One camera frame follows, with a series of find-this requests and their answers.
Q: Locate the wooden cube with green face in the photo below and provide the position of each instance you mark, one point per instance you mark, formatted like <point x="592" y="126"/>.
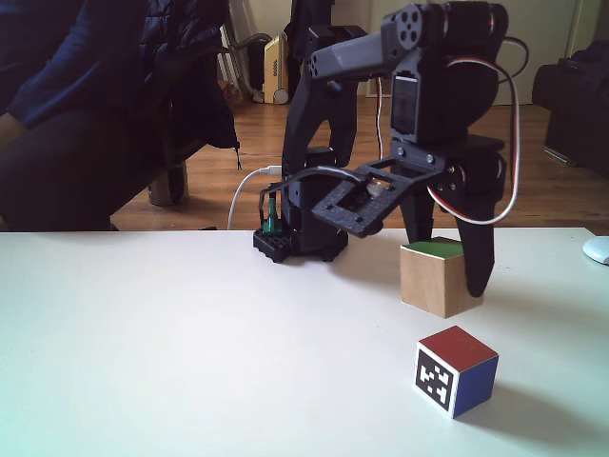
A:
<point x="428" y="281"/>

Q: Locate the wooden cube with red face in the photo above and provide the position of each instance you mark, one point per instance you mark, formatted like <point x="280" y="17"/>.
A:
<point x="457" y="350"/>

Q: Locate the person's hand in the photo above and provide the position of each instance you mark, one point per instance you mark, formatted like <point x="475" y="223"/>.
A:
<point x="9" y="133"/>

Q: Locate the black bag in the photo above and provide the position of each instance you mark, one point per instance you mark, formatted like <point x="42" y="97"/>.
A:
<point x="575" y="109"/>

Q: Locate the white computer mouse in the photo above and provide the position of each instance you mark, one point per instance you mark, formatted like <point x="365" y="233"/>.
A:
<point x="598" y="250"/>

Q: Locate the green clamp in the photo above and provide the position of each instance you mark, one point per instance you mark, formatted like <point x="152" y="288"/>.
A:
<point x="272" y="221"/>

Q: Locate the dark blue puffer jacket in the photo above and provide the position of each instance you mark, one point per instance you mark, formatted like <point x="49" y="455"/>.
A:
<point x="200" y="95"/>

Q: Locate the silver chair leg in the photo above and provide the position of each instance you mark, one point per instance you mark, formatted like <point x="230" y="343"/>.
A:
<point x="169" y="185"/>

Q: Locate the person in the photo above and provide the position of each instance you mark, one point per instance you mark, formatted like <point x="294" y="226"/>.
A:
<point x="71" y="71"/>

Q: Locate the black camera mount frame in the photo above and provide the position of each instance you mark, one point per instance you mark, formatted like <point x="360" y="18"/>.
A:
<point x="333" y="209"/>

